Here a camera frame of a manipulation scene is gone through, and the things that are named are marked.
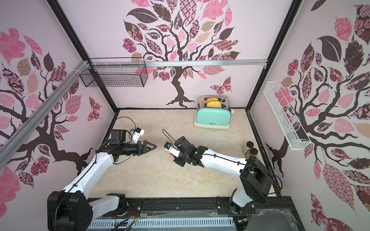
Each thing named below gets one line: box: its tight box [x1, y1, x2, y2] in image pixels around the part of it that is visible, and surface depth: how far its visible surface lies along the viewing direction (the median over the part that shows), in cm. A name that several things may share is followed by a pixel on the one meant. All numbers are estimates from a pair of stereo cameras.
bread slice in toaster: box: [205, 96, 223, 109], surface depth 100 cm
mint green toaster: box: [193, 95, 232, 129], surface depth 103 cm
